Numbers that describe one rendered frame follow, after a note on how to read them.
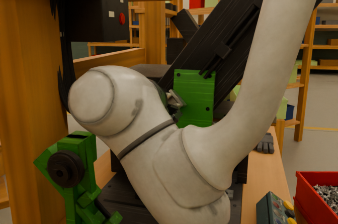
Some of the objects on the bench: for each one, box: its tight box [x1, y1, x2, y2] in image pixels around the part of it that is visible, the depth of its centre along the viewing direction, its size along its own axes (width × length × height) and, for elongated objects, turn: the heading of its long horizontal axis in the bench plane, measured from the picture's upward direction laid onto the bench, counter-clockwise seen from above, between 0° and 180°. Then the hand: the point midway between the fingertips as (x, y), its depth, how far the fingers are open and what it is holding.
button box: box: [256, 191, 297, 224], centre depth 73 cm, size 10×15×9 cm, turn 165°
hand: (170, 102), depth 77 cm, fingers closed on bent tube, 3 cm apart
